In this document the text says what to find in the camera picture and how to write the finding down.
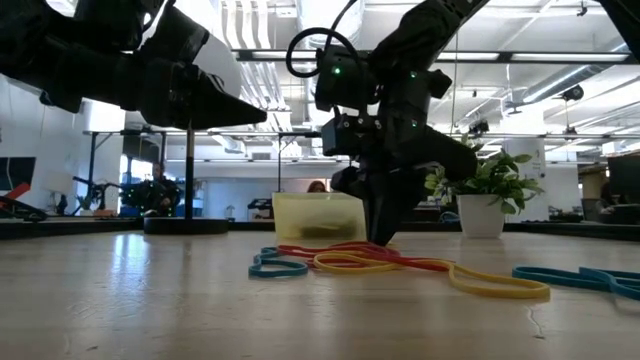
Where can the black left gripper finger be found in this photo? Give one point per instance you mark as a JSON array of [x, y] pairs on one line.
[[220, 124], [220, 105]]

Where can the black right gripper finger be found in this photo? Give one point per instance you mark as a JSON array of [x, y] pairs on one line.
[[395, 200], [350, 181]]

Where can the red rubber band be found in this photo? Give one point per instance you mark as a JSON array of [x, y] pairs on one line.
[[430, 265]]

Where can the yellow rubber band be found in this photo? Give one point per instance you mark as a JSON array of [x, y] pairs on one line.
[[542, 291]]

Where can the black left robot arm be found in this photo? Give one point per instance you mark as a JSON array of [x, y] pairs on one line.
[[60, 55]]

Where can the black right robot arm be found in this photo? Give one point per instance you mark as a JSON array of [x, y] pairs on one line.
[[425, 30]]

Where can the yellow translucent plastic bin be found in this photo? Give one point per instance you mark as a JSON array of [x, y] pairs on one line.
[[300, 210]]

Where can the person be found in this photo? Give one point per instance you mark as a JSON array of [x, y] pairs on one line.
[[157, 195], [316, 187]]

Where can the white globe lamp black stand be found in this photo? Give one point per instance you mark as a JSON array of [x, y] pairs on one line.
[[225, 70]]

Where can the green plant in white pot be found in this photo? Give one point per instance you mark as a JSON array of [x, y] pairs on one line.
[[480, 215]]

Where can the black monitor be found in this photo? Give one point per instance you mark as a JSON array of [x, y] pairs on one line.
[[17, 172], [625, 180]]

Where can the red and black background machine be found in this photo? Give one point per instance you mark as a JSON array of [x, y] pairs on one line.
[[17, 191]]

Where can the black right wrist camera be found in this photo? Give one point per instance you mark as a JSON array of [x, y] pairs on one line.
[[352, 135]]

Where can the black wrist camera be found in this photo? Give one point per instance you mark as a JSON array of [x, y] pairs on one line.
[[352, 135], [175, 32]]

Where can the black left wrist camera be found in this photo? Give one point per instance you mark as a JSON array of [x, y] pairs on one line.
[[175, 32]]

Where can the black background rig frame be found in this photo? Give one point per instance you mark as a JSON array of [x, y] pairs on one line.
[[93, 165], [300, 134]]

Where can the black overhead frame beam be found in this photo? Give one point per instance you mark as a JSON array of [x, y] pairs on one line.
[[505, 56]]

